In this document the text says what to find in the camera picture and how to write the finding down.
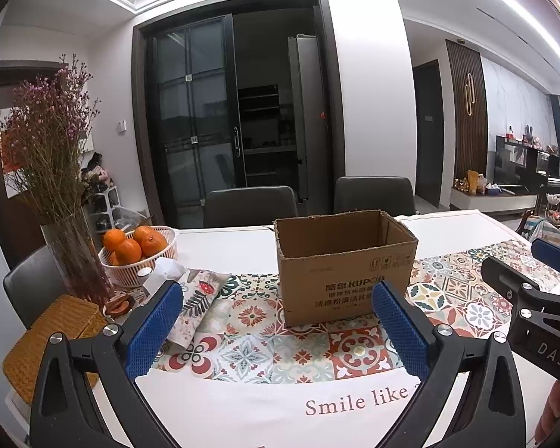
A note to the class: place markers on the white TV cabinet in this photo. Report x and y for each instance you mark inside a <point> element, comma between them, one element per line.
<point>490,203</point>

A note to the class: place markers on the small snack dish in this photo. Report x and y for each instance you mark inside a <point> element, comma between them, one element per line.
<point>119,307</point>

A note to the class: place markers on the woven yellow box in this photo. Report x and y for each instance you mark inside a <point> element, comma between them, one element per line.
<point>46,340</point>

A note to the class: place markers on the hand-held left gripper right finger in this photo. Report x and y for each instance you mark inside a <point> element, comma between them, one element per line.
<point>401,331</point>

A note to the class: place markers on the dried purple flower bunch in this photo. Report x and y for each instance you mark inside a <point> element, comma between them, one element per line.
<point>51,140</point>

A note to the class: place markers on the dark sliding glass door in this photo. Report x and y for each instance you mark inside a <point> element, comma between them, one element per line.
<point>191,126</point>

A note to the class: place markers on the white plastic fruit basket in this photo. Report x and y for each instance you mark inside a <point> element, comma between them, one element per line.
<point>163,242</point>

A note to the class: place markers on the orange fruit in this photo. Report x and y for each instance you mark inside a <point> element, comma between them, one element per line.
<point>148,238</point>
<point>114,239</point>
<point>128,252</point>

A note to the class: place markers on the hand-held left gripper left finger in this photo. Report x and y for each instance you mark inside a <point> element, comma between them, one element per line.
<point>151,331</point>

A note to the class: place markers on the brown wooden door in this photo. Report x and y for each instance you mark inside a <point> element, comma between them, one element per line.
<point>9,228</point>

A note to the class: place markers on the patterned tile-print table mat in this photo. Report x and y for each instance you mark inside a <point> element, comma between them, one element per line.
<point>261,336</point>

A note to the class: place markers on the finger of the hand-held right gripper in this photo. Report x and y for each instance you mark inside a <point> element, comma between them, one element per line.
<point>504,275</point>
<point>553,254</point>

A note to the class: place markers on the white shoe rack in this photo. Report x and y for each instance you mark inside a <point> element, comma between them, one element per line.
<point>103,210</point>

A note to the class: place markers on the dark interior door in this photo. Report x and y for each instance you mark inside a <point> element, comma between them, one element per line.
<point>428,135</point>

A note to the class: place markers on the black television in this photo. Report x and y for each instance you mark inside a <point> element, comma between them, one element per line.
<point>518,163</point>

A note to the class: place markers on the glass vase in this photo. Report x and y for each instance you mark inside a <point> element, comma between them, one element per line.
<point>79,261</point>

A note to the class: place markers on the floral tissue box cover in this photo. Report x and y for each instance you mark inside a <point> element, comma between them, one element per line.
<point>200,298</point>

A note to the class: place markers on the brown cardboard box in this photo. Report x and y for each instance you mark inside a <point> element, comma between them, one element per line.
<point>336,280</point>

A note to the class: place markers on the wooden slat wall panel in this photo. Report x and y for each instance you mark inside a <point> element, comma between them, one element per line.
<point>466,116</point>

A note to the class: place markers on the grey refrigerator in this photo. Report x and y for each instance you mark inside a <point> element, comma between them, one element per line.
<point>308,126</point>

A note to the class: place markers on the grey dining chair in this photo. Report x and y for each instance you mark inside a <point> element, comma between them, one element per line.
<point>30,284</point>
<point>373,196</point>
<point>252,205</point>

